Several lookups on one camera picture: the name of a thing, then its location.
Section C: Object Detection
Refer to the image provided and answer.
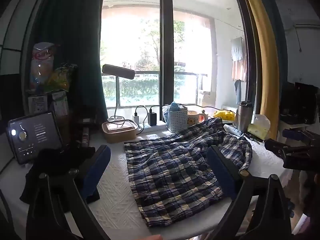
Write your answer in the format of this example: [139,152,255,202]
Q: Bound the steel tumbler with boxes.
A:
[236,101,253,133]

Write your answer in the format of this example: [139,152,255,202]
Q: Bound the yellow green snack bag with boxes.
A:
[45,64,78,93]

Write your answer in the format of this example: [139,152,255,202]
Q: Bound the black balcony railing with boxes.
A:
[102,71,208,105]

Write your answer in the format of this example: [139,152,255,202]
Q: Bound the blue plaid pants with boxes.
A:
[124,117,253,228]

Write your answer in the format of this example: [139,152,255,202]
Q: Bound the dark window post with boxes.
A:
[159,0,174,105]

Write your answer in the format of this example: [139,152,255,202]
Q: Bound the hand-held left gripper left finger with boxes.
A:
[25,144,112,240]

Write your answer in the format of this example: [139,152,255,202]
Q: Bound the dark green curtain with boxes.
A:
[37,0,109,125]

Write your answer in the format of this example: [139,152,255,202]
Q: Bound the yellow packet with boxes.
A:
[214,110,237,121]

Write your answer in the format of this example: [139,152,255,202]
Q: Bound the white perforated basket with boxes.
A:
[167,106,188,133]

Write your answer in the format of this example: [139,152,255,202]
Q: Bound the yellow curtain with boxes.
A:
[239,0,279,140]

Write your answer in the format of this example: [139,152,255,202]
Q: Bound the white green carton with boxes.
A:
[51,91,69,117]

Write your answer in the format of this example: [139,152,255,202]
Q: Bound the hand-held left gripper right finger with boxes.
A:
[206,145,293,240]

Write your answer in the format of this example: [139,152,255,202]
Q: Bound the hanging striped cloth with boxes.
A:
[231,37,248,81]

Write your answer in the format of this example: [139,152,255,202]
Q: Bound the black tablet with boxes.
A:
[7,112,63,165]

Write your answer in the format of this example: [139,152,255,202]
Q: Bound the white tube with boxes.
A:
[223,124,244,137]

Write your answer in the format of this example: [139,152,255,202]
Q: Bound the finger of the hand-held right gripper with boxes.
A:
[264,139,320,172]
[282,128,320,144]

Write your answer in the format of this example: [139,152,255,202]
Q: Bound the white desk lamp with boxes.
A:
[101,64,136,124]

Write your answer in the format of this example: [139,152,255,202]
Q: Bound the white power strip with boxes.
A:
[132,122,168,132]

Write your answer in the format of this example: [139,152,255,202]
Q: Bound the cream cartoon mug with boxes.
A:
[187,110,208,126]

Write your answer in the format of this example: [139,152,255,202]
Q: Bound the yellow tissue pack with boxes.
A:
[247,114,271,140]

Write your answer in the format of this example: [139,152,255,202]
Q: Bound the snack bags on shelf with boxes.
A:
[30,42,60,93]

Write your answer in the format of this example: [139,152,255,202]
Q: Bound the brown lunch box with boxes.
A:
[101,120,140,143]

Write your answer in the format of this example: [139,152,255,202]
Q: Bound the black cloth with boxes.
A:
[20,146,97,213]

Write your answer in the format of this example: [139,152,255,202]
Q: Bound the black case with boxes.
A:
[279,82,319,125]

